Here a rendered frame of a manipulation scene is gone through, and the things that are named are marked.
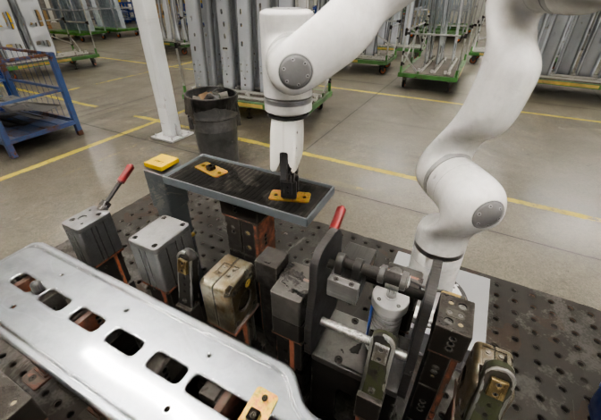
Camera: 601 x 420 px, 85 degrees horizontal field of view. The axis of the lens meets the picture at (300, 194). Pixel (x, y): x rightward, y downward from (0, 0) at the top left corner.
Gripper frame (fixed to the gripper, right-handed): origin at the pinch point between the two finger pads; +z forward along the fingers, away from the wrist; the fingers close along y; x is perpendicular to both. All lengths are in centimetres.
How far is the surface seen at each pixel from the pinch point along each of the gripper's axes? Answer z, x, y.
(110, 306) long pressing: 18.6, -32.1, 20.2
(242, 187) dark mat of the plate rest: 2.6, -10.9, -2.2
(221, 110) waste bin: 57, -105, -217
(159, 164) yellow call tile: 2.6, -34.4, -9.3
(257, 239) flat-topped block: 14.5, -7.7, 0.7
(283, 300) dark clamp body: 11.8, 2.4, 19.0
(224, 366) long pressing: 18.6, -5.8, 28.3
